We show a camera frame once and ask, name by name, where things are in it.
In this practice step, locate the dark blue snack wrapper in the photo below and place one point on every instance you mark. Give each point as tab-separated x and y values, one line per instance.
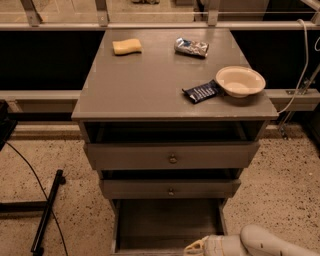
203	92

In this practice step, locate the black equipment at left edge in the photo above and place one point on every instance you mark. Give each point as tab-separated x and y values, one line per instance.
7	125

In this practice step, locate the cream plastic bowl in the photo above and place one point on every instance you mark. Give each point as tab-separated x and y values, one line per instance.
240	82

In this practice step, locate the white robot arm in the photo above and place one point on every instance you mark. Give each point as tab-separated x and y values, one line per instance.
253	240

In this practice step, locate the grey middle drawer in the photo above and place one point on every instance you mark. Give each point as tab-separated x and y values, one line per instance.
169	188

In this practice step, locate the grey bottom drawer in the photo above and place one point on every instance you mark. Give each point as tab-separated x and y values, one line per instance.
164	227

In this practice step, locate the grey drawer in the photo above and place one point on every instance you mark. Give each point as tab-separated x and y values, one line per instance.
169	188
160	156
164	227

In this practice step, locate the crumpled silver foil packet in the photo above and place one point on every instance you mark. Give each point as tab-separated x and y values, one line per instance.
191	47

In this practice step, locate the yellow sponge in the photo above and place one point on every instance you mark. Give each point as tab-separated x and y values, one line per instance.
128	46

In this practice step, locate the grey top drawer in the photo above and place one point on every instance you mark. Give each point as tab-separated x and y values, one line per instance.
160	156

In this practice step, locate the metal railing frame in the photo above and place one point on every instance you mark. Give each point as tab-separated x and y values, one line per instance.
97	15

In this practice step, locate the black stand base bar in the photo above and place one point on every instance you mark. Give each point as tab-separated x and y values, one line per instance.
37	249

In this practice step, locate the grey wooden drawer cabinet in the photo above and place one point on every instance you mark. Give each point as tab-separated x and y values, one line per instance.
138	98

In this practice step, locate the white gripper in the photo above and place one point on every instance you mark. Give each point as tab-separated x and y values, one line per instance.
215	246

